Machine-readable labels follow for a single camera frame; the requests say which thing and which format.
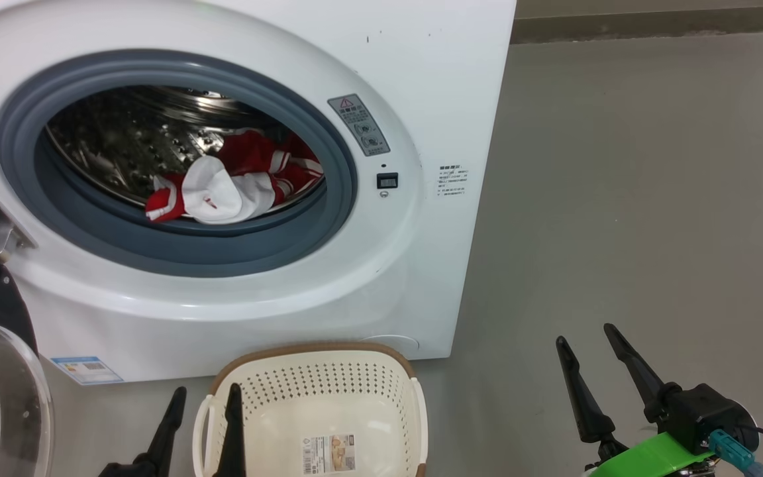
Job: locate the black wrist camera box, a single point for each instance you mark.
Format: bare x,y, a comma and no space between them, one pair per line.
706,411

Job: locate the white front-load washing machine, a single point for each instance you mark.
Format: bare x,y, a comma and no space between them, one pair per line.
421,265

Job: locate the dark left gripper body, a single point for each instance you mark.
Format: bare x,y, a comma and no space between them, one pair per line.
116,471

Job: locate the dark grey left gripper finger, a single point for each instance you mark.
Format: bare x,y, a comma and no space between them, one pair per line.
168,424
232,437

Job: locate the printed text sticker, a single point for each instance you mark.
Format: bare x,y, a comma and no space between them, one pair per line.
453,180

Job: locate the cream perforated laundry basket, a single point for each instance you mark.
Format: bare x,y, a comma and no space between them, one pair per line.
275,411

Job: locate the grey warning sticker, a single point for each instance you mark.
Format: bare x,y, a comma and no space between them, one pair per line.
359,124

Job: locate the black door latch socket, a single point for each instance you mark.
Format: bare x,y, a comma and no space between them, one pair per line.
387,181

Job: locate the red and white garment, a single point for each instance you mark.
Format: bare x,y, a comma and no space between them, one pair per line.
222,192

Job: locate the printed food product label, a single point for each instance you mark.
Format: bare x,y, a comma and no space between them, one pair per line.
328,454

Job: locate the blue energy label sticker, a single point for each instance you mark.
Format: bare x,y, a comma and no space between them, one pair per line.
87,371

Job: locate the bright green right gripper body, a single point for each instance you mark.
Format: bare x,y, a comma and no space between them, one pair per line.
653,457

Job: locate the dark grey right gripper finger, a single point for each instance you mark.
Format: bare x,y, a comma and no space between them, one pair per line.
640,374
587,404

